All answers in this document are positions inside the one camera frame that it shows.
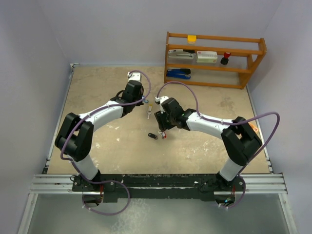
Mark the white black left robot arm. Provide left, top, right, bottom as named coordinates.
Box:
left=55, top=80, right=144, bottom=191

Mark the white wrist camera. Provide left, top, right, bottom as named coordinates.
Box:
left=127, top=72, right=142, bottom=82
left=155, top=96, right=169, bottom=105

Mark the orange packet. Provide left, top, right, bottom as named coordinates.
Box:
left=249, top=122, right=259, bottom=134

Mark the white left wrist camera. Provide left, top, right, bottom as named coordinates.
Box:
left=127, top=72, right=142, bottom=82

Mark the black key fob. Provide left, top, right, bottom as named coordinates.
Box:
left=148, top=133, right=158, bottom=139

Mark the red black stamp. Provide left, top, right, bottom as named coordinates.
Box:
left=220, top=52, right=231, bottom=65

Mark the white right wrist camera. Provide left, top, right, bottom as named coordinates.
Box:
left=155, top=96, right=169, bottom=105

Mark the white red cardboard box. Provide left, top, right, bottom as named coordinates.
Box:
left=196, top=51, right=218, bottom=63

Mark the grey stapler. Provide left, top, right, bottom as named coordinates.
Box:
left=166, top=49, right=196, bottom=64

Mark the wooden shelf rack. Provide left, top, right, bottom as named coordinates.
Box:
left=163, top=32, right=267, bottom=89

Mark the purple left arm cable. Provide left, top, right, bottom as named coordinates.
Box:
left=59, top=70, right=152, bottom=216

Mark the blue black stapler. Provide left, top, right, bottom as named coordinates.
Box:
left=166, top=68, right=191, bottom=80

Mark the yellow lidded jar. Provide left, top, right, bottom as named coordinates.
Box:
left=187, top=35, right=197, bottom=44

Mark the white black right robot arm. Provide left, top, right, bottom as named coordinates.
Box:
left=155, top=96, right=262, bottom=191

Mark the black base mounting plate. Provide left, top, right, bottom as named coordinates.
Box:
left=70, top=174, right=246, bottom=205

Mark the yellow tag key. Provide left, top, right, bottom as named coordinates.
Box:
left=147, top=104, right=153, bottom=119

